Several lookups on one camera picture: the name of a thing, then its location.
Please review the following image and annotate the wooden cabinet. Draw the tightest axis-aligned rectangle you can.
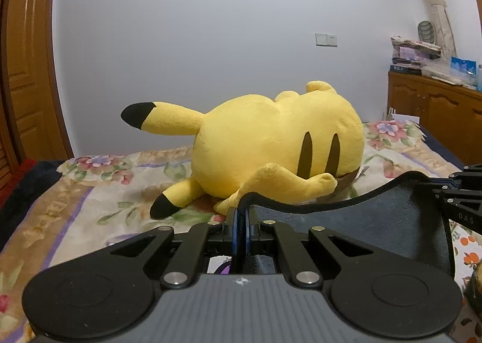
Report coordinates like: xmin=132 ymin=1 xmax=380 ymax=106
xmin=387 ymin=71 xmax=482 ymax=168

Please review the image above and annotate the stack of papers and books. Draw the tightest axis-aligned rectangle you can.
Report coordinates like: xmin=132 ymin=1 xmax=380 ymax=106
xmin=390 ymin=35 xmax=452 ymax=83

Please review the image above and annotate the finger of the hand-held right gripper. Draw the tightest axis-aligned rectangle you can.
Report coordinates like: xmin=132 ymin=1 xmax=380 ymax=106
xmin=432 ymin=185 xmax=482 ymax=206
xmin=448 ymin=163 xmax=482 ymax=189

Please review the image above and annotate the yellow plush toy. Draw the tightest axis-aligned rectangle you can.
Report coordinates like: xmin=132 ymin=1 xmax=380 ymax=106
xmin=120 ymin=81 xmax=366 ymax=220

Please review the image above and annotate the grey round fan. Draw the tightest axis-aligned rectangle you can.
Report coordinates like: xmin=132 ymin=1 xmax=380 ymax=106
xmin=417 ymin=20 xmax=435 ymax=43

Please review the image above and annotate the floral bed blanket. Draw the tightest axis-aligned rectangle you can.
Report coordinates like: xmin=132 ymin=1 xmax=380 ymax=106
xmin=0 ymin=119 xmax=464 ymax=343

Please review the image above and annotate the wooden door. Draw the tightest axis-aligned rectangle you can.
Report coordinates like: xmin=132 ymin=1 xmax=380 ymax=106
xmin=0 ymin=0 xmax=75 ymax=175

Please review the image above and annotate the blue printed box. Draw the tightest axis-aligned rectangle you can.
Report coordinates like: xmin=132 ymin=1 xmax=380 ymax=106
xmin=449 ymin=56 xmax=478 ymax=88

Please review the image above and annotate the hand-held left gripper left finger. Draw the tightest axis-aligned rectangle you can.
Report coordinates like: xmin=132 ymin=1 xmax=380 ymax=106
xmin=105 ymin=208 xmax=242 ymax=289

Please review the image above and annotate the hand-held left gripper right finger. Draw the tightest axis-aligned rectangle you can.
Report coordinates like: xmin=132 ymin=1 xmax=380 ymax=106
xmin=243 ymin=207 xmax=374 ymax=285

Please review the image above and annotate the white paper sheet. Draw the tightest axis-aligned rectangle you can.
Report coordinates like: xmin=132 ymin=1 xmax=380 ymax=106
xmin=383 ymin=108 xmax=421 ymax=126

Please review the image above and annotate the dark blue towel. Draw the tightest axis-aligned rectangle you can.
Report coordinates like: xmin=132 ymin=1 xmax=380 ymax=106
xmin=225 ymin=171 xmax=454 ymax=280

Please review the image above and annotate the orange fruit print cloth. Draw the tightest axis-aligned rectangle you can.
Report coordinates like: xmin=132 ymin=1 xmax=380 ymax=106
xmin=449 ymin=223 xmax=482 ymax=343

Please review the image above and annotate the dark blue bed sheet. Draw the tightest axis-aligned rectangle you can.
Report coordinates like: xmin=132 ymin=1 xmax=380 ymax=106
xmin=417 ymin=122 xmax=473 ymax=177

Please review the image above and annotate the dark fleece blanket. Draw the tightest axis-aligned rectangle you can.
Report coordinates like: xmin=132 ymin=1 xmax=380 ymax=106
xmin=0 ymin=159 xmax=64 ymax=251

